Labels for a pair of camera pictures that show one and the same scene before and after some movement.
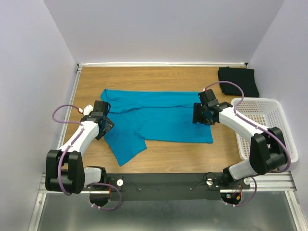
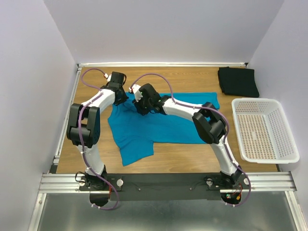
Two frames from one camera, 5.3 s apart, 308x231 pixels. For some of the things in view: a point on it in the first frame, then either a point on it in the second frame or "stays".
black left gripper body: x=103 y=129 -> x=123 y=97
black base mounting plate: x=168 y=186 stays
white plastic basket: x=269 y=113 stays
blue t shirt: x=138 y=115 stays
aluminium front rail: x=282 y=182 stays
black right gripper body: x=206 y=121 -> x=143 y=107
